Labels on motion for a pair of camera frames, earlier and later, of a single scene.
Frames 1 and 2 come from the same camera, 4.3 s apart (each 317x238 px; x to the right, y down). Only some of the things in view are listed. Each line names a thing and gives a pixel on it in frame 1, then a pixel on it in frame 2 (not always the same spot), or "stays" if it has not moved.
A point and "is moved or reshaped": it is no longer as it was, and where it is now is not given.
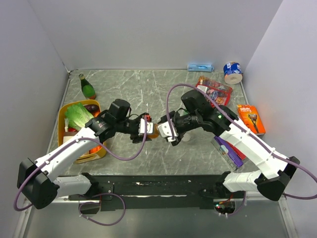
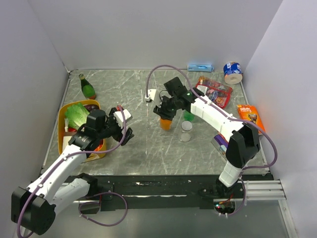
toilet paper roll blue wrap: [233, 73] stays
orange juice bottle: [155, 134] is moved or reshaped
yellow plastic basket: [86, 156] stays
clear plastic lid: [186, 137] stays
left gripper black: [135, 138] → [119, 136]
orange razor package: [249, 114] stays
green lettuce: [77, 115] stays
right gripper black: [179, 138] → [162, 112]
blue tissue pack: [200, 67] stays
